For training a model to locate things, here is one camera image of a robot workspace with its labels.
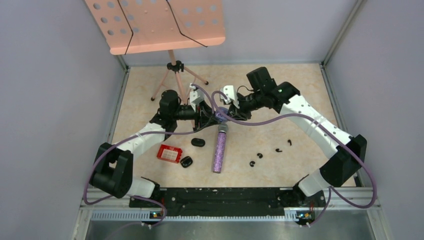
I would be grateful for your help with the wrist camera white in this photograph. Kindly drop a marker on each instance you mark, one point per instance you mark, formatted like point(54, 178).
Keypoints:
point(196, 96)
point(230, 96)

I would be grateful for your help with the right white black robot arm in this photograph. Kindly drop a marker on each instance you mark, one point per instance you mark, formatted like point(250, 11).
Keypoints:
point(345, 152)

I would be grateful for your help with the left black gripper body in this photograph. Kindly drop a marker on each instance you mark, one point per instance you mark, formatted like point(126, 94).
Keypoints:
point(184, 112)

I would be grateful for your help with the black earbud case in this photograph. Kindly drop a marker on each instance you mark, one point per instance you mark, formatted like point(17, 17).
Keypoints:
point(186, 162)
point(198, 142)

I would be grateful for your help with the open black earbud case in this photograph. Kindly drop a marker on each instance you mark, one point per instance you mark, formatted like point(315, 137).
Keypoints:
point(186, 162)

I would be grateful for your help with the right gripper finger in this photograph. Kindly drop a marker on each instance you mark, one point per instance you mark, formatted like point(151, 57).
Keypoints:
point(240, 116)
point(232, 109)

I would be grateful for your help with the red plastic box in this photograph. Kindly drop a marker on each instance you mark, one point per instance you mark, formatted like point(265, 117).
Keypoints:
point(169, 153)

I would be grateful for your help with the purple earbud charging case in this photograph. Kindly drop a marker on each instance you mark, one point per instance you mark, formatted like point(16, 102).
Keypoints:
point(221, 113)

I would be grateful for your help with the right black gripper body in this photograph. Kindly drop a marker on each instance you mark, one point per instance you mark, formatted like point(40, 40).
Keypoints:
point(250, 102)

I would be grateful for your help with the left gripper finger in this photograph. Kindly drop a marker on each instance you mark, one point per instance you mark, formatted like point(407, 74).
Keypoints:
point(206, 109)
point(205, 122)

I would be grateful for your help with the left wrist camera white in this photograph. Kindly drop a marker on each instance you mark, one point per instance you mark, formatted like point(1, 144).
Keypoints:
point(196, 96)

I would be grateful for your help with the purple glitter microphone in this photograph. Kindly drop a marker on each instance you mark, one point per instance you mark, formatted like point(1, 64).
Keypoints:
point(219, 151)

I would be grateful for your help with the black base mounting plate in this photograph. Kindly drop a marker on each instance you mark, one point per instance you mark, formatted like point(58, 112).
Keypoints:
point(234, 201)

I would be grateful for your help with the pink music stand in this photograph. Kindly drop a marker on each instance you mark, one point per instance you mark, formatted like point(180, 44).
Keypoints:
point(144, 26)

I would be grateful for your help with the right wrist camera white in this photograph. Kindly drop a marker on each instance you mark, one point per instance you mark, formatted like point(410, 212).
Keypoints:
point(230, 96)

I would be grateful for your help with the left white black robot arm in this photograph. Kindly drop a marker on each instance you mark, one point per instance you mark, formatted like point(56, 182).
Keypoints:
point(112, 170)

